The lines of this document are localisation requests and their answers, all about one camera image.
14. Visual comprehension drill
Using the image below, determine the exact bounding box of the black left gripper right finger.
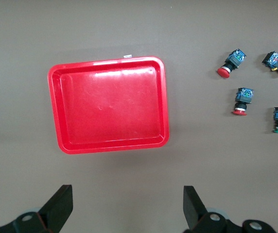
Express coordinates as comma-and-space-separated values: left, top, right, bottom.
183, 185, 277, 233

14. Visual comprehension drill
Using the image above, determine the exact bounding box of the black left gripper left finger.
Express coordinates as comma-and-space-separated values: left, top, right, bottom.
0, 184, 73, 233

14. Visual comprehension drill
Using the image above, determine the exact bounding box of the red plastic tray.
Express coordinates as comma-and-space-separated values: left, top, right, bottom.
47, 55, 170, 155

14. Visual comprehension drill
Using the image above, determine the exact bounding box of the red mushroom push button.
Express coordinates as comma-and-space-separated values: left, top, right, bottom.
217, 48, 247, 79
232, 87, 255, 117

